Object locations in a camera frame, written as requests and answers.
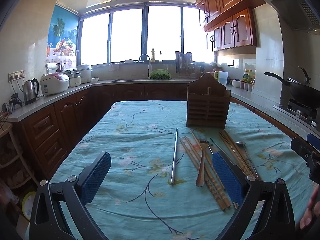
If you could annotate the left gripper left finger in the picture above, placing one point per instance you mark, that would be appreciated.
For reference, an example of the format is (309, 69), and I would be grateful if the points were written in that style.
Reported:
(47, 217)

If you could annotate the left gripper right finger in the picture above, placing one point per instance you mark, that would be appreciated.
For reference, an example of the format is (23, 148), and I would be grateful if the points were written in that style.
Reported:
(276, 219)

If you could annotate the bamboo chopstick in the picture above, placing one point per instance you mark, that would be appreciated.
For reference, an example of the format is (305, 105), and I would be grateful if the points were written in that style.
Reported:
(240, 158)
(208, 161)
(209, 180)

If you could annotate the metal spoon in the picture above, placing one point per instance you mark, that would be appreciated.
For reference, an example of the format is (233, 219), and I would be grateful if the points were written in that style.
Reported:
(243, 146)

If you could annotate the dark wooden chopstick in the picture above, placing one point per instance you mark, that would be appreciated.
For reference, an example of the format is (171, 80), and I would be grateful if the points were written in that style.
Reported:
(222, 151)

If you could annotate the silver metal chopstick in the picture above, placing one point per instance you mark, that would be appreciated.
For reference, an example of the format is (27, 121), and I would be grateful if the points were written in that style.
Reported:
(172, 178)

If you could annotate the person's right hand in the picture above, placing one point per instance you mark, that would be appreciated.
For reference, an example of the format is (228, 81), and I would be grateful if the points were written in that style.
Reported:
(312, 210)

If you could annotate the gas stove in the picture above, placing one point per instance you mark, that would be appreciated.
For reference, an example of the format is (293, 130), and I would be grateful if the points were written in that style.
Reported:
(300, 112)

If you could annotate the black wok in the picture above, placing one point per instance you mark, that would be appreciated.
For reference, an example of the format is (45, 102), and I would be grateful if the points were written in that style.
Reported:
(304, 94)

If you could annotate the cooking oil bottles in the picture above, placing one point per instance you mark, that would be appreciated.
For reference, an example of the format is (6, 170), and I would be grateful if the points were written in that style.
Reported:
(248, 76)

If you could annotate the brown wooden utensil holder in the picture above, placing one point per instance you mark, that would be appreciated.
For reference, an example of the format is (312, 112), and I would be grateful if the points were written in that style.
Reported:
(207, 102)

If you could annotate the clear measuring jug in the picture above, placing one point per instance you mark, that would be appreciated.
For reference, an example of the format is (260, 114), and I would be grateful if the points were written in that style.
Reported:
(221, 77)

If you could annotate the teal floral tablecloth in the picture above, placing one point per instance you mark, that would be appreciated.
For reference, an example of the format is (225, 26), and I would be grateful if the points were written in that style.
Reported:
(150, 191)

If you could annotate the stainless electric kettle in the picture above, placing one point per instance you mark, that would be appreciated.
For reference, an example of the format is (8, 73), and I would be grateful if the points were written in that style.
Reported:
(30, 91)

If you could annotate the white pink rice cooker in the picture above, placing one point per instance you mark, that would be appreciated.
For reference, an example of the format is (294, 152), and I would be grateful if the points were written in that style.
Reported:
(54, 83)

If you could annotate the knife rack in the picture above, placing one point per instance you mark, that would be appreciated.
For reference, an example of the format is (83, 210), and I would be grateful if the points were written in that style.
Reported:
(182, 61)

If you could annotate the grey range hood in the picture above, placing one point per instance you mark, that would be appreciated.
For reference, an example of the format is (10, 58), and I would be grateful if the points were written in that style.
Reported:
(297, 14)

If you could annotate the white slow cooker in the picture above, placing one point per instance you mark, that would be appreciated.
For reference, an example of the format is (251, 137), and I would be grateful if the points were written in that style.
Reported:
(85, 71)

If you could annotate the upper wooden cabinets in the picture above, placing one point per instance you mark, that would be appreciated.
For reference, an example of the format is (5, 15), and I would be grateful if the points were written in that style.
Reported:
(228, 23)

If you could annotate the green colander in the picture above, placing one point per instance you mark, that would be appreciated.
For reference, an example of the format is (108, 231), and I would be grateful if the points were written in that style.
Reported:
(160, 74)

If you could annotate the chrome sink faucet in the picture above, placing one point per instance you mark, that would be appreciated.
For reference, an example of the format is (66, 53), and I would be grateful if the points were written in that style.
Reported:
(144, 58)

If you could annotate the wall power sockets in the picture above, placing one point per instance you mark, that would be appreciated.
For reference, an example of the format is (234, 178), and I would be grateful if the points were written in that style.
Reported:
(16, 75)

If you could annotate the tropical wall poster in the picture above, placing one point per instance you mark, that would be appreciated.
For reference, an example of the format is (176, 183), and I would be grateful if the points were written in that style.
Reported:
(62, 38)

